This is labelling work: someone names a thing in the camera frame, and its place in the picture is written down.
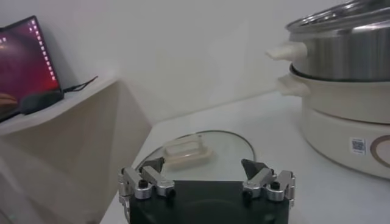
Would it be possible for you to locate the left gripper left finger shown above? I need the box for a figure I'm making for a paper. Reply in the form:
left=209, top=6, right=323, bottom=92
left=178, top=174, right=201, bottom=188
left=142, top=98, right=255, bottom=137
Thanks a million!
left=118, top=156, right=177, bottom=214

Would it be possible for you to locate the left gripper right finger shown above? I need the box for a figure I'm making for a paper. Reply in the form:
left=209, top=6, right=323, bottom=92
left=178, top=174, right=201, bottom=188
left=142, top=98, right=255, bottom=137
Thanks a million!
left=240, top=158, right=296, bottom=208

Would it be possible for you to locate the perforated steel steamer basket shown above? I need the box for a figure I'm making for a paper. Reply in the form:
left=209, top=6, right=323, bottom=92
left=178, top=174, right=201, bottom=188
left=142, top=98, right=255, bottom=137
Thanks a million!
left=265, top=0, right=390, bottom=82

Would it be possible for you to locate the person's bare hand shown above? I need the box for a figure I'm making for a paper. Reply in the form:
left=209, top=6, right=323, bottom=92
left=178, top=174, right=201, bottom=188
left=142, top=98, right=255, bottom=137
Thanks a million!
left=0, top=93, right=18, bottom=115

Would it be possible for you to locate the round glass pot lid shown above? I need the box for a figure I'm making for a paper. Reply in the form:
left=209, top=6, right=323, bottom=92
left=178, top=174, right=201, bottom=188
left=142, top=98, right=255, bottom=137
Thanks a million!
left=135, top=130, right=256, bottom=182

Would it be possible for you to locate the white side table with mouse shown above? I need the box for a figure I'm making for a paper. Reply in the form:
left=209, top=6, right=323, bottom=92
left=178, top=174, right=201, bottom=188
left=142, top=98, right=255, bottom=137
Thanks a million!
left=0, top=77, right=153, bottom=224

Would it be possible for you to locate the cream electric cooking pot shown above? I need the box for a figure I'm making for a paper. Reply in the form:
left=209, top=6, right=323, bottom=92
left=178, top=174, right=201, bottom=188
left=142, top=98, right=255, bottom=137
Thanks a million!
left=275, top=72, right=390, bottom=180

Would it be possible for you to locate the laptop with red screen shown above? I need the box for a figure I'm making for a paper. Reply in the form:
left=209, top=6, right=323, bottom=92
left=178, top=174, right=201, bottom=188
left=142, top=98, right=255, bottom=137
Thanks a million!
left=0, top=15, right=63, bottom=122

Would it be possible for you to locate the black laptop charger cable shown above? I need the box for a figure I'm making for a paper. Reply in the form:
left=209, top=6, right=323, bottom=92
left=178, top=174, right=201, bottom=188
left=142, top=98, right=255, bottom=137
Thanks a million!
left=62, top=75, right=99, bottom=94

